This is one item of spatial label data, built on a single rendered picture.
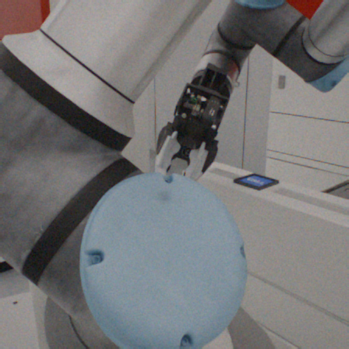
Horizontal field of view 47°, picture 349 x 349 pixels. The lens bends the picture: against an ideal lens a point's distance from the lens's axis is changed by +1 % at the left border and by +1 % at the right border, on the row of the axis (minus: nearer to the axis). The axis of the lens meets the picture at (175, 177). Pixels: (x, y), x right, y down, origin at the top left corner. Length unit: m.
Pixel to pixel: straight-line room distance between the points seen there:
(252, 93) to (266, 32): 2.65
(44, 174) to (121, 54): 0.09
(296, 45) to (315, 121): 0.65
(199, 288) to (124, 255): 0.05
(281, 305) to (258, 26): 0.45
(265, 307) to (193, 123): 0.33
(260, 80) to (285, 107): 1.93
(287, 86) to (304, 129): 0.15
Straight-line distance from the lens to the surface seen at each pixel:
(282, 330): 0.72
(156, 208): 0.26
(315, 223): 0.60
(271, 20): 0.68
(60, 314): 0.41
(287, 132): 1.36
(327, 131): 1.28
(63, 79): 0.27
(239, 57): 0.73
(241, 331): 0.59
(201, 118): 0.60
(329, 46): 0.61
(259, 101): 3.29
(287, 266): 0.66
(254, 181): 0.71
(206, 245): 0.27
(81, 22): 0.29
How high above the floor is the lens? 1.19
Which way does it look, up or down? 18 degrees down
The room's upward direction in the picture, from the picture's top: straight up
